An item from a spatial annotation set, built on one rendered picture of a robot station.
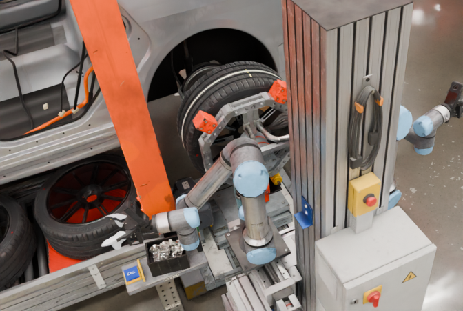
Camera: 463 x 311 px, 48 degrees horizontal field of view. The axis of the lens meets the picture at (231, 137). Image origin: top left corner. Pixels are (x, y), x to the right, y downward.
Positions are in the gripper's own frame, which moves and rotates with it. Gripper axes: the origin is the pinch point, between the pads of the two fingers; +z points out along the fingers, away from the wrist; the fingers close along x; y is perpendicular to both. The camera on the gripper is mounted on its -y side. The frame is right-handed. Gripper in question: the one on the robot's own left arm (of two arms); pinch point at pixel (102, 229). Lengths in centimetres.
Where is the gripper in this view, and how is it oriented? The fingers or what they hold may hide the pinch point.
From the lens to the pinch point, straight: 198.6
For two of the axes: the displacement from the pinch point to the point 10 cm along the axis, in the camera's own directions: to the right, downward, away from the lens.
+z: -9.8, 1.8, -0.3
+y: 1.4, 8.2, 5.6
